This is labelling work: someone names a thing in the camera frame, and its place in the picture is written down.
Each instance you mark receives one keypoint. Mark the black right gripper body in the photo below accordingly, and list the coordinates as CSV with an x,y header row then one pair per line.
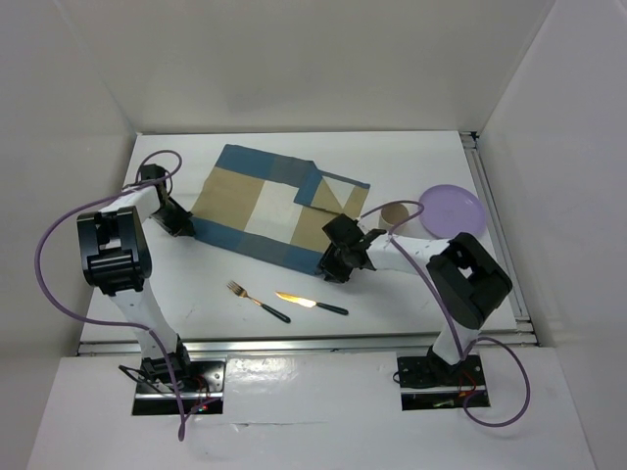
x,y
337,263

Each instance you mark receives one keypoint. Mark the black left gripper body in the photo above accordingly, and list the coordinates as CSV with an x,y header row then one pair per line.
x,y
172,217

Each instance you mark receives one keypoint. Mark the beige paper cup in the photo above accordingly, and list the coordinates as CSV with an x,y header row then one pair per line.
x,y
391,215

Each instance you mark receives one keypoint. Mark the gold knife green handle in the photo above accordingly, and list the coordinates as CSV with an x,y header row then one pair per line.
x,y
300,301

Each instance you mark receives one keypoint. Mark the blue beige checked placemat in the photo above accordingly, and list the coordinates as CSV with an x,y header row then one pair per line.
x,y
272,208

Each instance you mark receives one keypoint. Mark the gold fork green handle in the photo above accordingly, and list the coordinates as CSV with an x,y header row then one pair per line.
x,y
240,292

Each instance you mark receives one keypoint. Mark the purple plastic plate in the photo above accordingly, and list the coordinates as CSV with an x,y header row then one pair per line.
x,y
450,209

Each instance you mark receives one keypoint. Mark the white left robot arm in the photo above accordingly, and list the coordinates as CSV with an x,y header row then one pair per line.
x,y
116,260

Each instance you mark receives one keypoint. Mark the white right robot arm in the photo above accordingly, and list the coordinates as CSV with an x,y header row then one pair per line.
x,y
466,282

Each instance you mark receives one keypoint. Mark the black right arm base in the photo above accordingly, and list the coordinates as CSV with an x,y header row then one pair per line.
x,y
427,384

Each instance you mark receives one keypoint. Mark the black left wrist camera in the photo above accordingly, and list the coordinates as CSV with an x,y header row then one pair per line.
x,y
151,172

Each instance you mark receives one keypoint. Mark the aluminium right side rail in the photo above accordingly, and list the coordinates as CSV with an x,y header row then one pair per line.
x,y
499,230

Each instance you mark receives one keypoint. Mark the aluminium table edge rail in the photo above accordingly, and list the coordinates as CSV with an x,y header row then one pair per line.
x,y
330,344

